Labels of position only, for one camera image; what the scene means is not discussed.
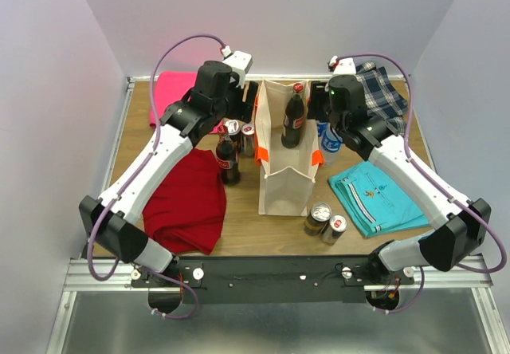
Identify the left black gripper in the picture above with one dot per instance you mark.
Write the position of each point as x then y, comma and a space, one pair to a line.
244, 110

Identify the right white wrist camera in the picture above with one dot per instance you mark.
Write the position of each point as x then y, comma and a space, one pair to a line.
341, 66

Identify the beige canvas tote bag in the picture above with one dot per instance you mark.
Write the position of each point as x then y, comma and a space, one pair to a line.
288, 175

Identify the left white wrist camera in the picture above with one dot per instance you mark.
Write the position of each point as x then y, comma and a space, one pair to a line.
240, 62

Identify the cola glass bottle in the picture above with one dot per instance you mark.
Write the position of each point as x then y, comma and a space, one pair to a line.
226, 156

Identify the black can front table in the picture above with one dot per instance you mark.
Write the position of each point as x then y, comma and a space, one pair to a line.
317, 218

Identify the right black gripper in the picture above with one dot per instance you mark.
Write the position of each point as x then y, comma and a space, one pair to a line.
317, 92

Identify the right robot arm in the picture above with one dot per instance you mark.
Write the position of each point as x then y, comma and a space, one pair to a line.
458, 223

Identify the black can beside bag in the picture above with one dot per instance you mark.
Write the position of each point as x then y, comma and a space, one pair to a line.
234, 130

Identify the pink folded cloth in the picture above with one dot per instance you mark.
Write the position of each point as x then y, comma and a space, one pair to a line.
169, 88

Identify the plaid navy white shirt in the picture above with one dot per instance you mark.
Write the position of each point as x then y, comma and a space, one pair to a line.
381, 97

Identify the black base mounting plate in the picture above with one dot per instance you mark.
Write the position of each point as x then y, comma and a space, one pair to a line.
268, 279

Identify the teal folded shorts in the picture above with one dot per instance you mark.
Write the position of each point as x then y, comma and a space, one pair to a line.
375, 202

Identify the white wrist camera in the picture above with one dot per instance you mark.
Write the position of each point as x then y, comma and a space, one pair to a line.
341, 66
240, 62

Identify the silver can front table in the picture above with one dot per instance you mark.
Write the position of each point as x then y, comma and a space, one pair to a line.
334, 228

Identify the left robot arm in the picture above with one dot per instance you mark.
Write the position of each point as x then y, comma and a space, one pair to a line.
220, 91

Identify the red folded cloth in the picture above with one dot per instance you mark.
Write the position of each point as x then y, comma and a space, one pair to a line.
187, 210

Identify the silver can red tab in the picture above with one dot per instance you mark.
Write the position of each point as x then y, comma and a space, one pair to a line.
247, 139

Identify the clear water bottle blue label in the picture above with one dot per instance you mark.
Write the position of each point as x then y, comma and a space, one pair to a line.
330, 142

